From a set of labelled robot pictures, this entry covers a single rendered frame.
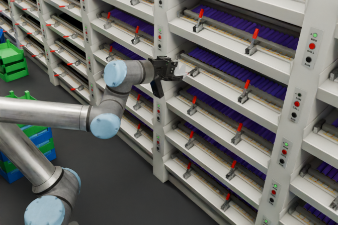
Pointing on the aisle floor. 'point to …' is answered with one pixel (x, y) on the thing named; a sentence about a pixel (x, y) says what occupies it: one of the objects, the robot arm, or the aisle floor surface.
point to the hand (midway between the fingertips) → (183, 74)
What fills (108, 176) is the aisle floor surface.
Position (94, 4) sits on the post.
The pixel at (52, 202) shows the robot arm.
